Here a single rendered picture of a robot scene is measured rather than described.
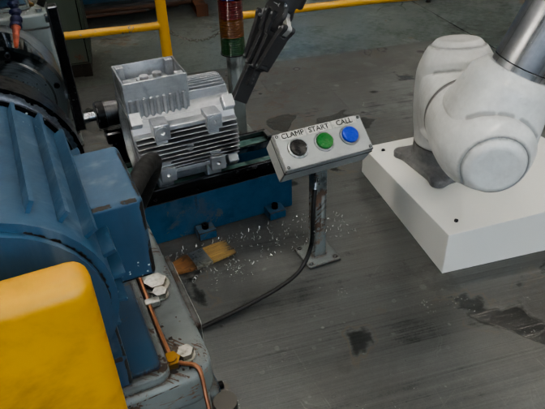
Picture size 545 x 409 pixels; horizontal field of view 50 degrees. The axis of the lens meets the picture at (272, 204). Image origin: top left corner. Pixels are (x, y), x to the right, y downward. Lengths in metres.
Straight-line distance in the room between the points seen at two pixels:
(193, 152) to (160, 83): 0.14
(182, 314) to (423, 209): 0.71
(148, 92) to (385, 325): 0.59
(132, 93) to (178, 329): 0.63
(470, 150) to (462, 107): 0.08
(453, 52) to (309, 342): 0.60
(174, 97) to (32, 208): 0.74
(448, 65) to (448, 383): 0.58
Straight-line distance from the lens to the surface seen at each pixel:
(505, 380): 1.01
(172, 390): 0.51
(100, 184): 0.46
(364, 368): 0.97
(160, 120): 1.09
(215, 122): 1.10
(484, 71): 1.02
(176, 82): 1.10
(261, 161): 1.22
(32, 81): 1.33
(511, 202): 1.22
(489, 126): 0.98
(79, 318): 0.32
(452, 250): 1.13
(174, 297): 0.57
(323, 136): 1.00
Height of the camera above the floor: 1.55
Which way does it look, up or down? 35 degrees down
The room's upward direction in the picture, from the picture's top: 2 degrees counter-clockwise
